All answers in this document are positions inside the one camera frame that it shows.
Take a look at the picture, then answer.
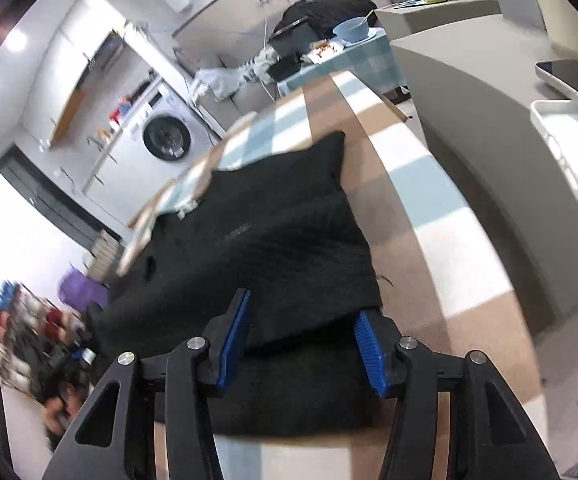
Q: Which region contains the small table with teal cloth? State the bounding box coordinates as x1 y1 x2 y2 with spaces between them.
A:
276 27 406 104

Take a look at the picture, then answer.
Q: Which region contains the black knit sweater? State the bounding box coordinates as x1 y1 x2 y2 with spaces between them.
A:
86 131 385 436

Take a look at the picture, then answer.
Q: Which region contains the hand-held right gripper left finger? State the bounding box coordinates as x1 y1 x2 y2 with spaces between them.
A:
43 287 253 480

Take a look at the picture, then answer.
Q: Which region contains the shoe rack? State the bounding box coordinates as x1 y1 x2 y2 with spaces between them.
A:
0 280 90 397

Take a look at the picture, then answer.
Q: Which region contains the white wall cabinet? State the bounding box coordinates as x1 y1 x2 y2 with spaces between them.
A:
21 0 136 147

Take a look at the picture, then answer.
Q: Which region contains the white base cabinet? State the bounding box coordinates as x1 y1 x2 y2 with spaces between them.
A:
81 125 181 212

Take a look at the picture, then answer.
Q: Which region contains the small beige coffee table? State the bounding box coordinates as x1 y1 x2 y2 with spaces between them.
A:
374 0 503 44

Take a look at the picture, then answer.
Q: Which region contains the purple bag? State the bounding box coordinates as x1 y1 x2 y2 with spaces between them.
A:
59 269 110 312

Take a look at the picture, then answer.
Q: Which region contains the black basket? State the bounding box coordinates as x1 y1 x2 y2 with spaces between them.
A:
271 55 303 82

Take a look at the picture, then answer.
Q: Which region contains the blue bowl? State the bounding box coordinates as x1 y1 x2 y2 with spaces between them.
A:
332 16 371 44

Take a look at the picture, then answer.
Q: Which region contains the wicker basket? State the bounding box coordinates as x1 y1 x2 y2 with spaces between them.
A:
86 230 120 281

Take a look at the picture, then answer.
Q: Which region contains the light blue cloth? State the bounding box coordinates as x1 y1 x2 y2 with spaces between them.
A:
191 62 256 102

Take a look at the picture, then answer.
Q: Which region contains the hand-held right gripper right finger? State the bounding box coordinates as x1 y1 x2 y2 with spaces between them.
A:
353 309 561 480

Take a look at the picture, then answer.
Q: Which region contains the checkered tablecloth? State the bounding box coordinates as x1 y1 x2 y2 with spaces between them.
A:
119 70 545 480

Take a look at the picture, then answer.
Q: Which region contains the food tray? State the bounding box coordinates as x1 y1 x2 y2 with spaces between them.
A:
301 40 345 64

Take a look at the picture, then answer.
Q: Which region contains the white tray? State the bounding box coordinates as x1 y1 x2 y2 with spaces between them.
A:
529 100 578 216

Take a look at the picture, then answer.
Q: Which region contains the long beige coffee table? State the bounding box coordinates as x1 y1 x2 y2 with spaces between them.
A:
389 14 578 332

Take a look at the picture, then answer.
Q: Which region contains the white washing machine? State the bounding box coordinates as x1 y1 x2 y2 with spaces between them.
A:
119 85 221 182

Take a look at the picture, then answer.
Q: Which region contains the black bag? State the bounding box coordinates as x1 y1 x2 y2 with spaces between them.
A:
274 0 381 37

